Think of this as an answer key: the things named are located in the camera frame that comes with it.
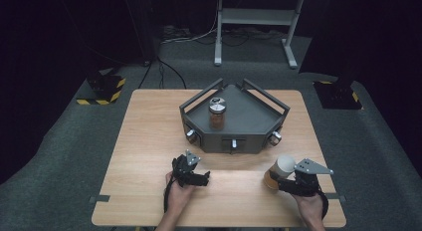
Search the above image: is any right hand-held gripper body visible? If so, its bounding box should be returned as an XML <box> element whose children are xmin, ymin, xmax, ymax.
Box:
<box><xmin>291</xmin><ymin>157</ymin><xmax>334</xmax><ymax>197</ymax></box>

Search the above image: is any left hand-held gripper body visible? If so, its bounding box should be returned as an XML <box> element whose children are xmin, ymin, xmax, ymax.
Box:
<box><xmin>171</xmin><ymin>149</ymin><xmax>202</xmax><ymax>188</ymax></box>

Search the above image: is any white lid amber jar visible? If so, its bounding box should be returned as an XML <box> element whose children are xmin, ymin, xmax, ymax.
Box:
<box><xmin>263</xmin><ymin>153</ymin><xmax>298</xmax><ymax>192</ymax></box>

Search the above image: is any silver lid spice jar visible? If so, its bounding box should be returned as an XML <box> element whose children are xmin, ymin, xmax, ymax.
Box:
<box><xmin>208</xmin><ymin>97</ymin><xmax>228</xmax><ymax>130</ymax></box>

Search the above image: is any dark grey corner shelf rack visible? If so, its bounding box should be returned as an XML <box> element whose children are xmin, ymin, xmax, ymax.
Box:
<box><xmin>179</xmin><ymin>77</ymin><xmax>292</xmax><ymax>155</ymax></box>

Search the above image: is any person's right hand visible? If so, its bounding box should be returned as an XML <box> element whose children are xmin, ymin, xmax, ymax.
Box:
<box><xmin>291</xmin><ymin>192</ymin><xmax>327</xmax><ymax>224</ymax></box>

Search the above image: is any person's left hand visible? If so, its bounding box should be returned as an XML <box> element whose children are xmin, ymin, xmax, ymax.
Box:
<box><xmin>164</xmin><ymin>170</ymin><xmax>197</xmax><ymax>217</ymax></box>

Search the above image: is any grey tape strip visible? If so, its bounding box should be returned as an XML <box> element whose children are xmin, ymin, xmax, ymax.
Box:
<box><xmin>88</xmin><ymin>194</ymin><xmax>111</xmax><ymax>204</ymax></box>
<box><xmin>324</xmin><ymin>192</ymin><xmax>347</xmax><ymax>203</ymax></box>

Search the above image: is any black yellow striped stand base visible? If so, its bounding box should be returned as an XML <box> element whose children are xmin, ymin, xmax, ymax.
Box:
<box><xmin>313</xmin><ymin>79</ymin><xmax>364</xmax><ymax>112</ymax></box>
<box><xmin>76</xmin><ymin>67</ymin><xmax>127</xmax><ymax>107</ymax></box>

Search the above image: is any white metal stand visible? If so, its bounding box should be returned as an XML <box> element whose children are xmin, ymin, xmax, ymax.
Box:
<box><xmin>213</xmin><ymin>0</ymin><xmax>307</xmax><ymax>71</ymax></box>

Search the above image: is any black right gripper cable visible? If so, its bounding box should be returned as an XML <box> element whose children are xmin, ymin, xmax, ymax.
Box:
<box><xmin>317</xmin><ymin>189</ymin><xmax>330</xmax><ymax>221</ymax></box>

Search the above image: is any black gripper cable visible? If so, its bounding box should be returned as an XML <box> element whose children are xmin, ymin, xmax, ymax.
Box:
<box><xmin>317</xmin><ymin>189</ymin><xmax>330</xmax><ymax>221</ymax></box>
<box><xmin>162</xmin><ymin>176</ymin><xmax>175</xmax><ymax>214</ymax></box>

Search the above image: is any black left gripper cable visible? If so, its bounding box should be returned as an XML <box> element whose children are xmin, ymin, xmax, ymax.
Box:
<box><xmin>162</xmin><ymin>176</ymin><xmax>175</xmax><ymax>214</ymax></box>

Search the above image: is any black floor cable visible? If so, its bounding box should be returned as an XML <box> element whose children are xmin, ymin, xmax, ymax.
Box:
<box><xmin>156</xmin><ymin>56</ymin><xmax>188</xmax><ymax>91</ymax></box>

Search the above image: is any white floor cable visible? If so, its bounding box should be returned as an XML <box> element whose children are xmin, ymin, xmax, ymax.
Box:
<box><xmin>161</xmin><ymin>11</ymin><xmax>219</xmax><ymax>45</ymax></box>

